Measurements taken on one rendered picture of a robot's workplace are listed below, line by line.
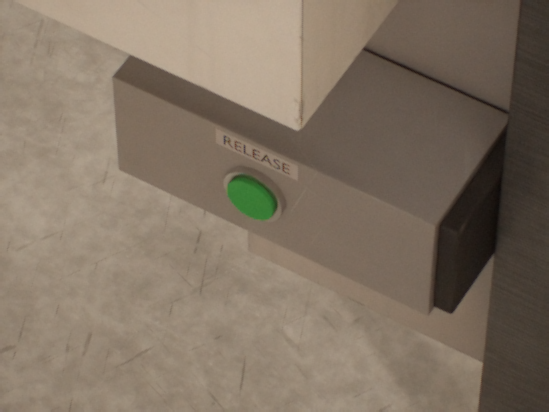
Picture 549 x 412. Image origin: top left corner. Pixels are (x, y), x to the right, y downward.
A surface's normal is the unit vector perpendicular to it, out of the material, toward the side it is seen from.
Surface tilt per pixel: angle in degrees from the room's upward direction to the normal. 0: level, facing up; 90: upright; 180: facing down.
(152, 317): 0
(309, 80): 90
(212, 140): 90
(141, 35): 90
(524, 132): 90
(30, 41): 0
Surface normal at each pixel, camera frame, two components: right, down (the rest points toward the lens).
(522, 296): -0.51, 0.68
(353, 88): 0.00, -0.61
